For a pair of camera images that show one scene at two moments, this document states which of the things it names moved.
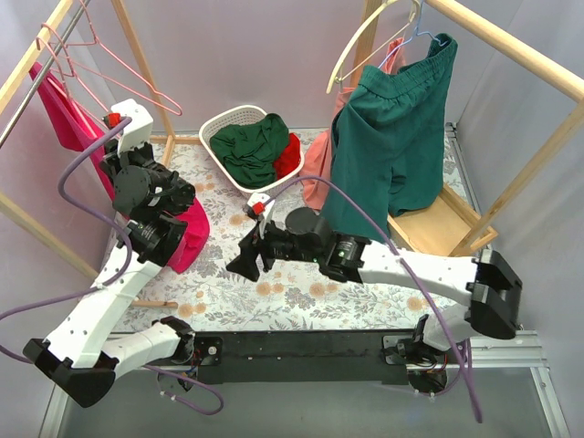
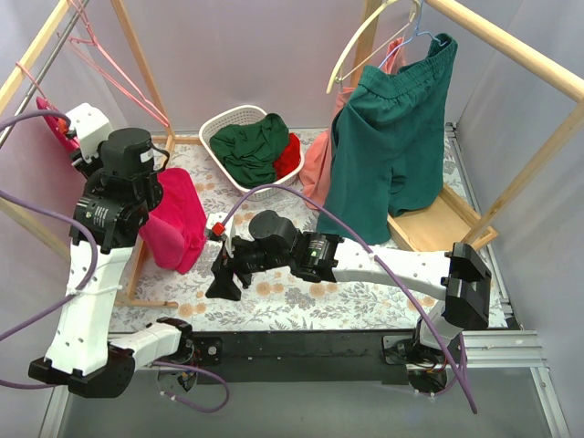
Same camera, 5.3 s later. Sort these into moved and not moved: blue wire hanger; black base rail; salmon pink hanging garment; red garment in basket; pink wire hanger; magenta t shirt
Moved: pink wire hanger; magenta t shirt
Not moved: black base rail; red garment in basket; blue wire hanger; salmon pink hanging garment
